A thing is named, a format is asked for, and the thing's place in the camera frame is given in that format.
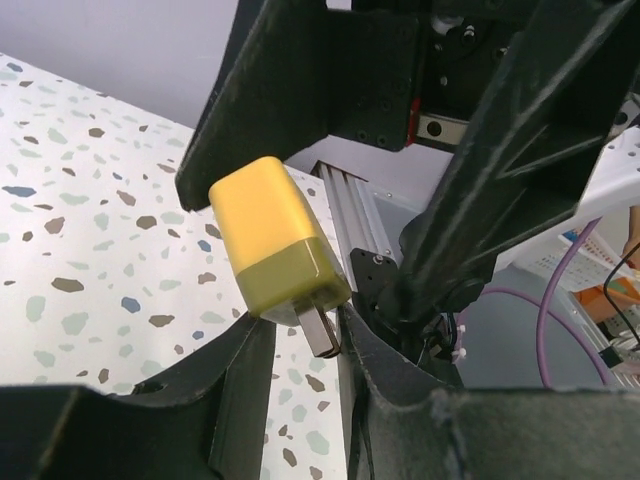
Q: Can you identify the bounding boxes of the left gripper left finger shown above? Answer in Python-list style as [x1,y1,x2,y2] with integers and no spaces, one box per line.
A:
[1,317,276,479]

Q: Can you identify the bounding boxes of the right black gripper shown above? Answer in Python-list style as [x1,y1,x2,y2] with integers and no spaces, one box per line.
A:
[175,0,639,323]

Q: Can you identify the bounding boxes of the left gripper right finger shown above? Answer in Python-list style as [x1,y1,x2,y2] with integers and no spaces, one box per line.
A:
[339,305,639,479]

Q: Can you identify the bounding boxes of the small yellow plug adapter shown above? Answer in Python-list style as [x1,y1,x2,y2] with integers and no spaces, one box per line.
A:
[209,157,351,358]

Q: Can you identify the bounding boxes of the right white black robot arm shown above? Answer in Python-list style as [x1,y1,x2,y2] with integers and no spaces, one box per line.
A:
[176,1,639,323]

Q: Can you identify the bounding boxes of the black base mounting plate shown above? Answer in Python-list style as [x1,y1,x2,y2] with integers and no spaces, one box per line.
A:
[349,248,398,325]

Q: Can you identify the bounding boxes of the aluminium table frame rail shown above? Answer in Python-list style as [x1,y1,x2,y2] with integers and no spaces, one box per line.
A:
[312,161,415,263]

